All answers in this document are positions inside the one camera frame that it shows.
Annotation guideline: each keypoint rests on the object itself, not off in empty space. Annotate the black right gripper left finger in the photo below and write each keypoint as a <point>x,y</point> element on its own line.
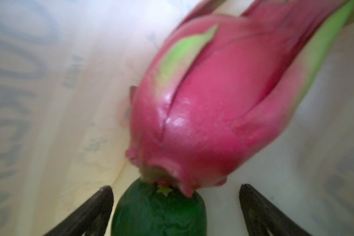
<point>89,219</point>

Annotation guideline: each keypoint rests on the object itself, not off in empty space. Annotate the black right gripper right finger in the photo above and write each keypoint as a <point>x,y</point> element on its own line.
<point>262,218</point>

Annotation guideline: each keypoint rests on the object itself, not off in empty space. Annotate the green lime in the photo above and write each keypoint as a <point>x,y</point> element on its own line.
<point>156,210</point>

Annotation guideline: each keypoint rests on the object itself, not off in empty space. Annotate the pink dragon fruit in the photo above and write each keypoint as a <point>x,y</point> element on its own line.
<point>223,87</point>

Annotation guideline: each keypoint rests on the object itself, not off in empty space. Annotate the floral canvas grocery bag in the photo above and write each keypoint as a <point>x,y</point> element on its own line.
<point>65,71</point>

